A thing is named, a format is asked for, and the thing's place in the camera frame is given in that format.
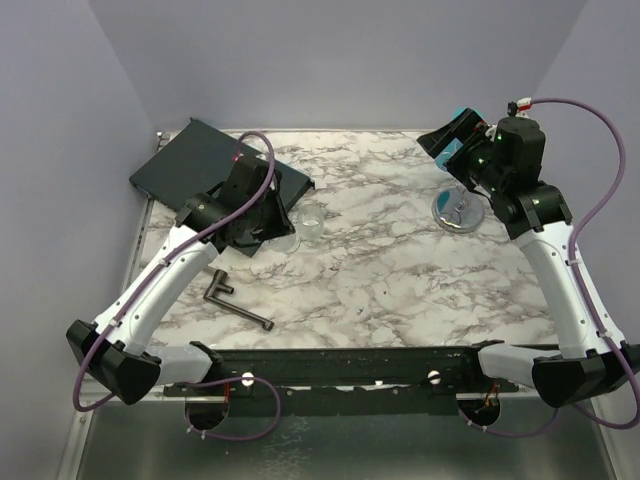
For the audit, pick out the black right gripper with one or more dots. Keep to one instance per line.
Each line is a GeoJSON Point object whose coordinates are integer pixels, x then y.
{"type": "Point", "coordinates": [465, 125]}

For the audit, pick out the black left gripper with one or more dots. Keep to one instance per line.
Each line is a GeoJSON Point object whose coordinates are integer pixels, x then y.
{"type": "Point", "coordinates": [282, 224]}

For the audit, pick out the clear ribbed wine glass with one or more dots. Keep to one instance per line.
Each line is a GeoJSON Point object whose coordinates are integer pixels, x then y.
{"type": "Point", "coordinates": [311, 223]}

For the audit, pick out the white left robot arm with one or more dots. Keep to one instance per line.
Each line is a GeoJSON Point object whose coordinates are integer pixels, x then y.
{"type": "Point", "coordinates": [113, 348]}

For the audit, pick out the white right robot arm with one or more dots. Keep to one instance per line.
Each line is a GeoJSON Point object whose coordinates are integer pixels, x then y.
{"type": "Point", "coordinates": [592, 357]}

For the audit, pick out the blue wine glass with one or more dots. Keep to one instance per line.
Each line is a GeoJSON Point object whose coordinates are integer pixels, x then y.
{"type": "Point", "coordinates": [447, 153]}

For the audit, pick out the chrome wine glass rack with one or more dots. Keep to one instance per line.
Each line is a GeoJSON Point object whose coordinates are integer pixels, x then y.
{"type": "Point", "coordinates": [458, 208]}

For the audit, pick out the dark grey flat box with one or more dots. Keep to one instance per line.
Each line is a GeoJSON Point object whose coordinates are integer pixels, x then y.
{"type": "Point", "coordinates": [195, 161]}

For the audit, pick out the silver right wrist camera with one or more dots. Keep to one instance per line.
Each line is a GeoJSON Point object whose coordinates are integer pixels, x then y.
{"type": "Point", "coordinates": [519, 108]}

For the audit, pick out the dark metal T-handle tool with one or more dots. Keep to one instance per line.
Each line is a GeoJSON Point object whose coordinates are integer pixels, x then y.
{"type": "Point", "coordinates": [217, 286]}

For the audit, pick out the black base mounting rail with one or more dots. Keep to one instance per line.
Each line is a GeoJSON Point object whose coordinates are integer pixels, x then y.
{"type": "Point", "coordinates": [374, 381]}

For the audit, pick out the aluminium extrusion frame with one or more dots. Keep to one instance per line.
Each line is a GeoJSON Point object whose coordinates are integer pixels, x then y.
{"type": "Point", "coordinates": [112, 349]}

